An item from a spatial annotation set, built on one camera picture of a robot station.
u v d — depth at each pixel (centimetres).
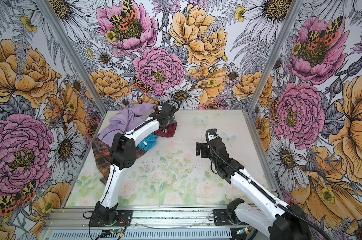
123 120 97
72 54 88
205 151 72
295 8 72
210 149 69
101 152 95
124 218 74
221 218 74
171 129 108
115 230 71
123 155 61
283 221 40
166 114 81
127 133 61
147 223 73
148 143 98
